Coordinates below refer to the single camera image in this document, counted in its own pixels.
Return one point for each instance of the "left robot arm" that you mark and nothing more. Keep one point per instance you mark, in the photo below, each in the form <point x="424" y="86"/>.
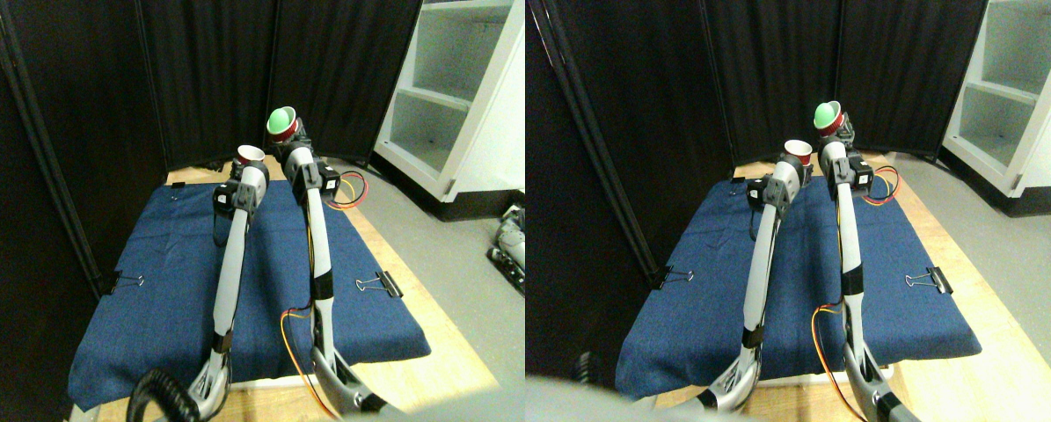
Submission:
<point x="764" y="281"/>
<point x="230" y="281"/>

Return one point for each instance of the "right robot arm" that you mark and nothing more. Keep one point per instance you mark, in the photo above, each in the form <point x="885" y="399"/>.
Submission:
<point x="850" y="237"/>
<point x="316" y="237"/>

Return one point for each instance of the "red cup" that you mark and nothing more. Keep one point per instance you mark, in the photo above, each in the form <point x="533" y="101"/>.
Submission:
<point x="250" y="155"/>
<point x="798" y="149"/>
<point x="833" y="129"/>
<point x="289" y="134"/>

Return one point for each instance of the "black curtain stand pole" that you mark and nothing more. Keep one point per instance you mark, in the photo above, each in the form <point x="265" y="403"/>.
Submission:
<point x="603" y="149"/>
<point x="48" y="149"/>

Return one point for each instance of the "grey and black machine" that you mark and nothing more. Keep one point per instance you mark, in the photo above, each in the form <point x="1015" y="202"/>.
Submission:
<point x="512" y="242"/>

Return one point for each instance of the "white board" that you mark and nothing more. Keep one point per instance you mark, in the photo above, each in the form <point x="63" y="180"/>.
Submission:
<point x="270" y="383"/>

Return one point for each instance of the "green ball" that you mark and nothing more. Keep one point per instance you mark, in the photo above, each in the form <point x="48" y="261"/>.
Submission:
<point x="279" y="121"/>
<point x="827" y="114"/>

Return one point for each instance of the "dark blue cloth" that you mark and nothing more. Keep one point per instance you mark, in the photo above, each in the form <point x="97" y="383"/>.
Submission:
<point x="164" y="299"/>
<point x="692" y="299"/>

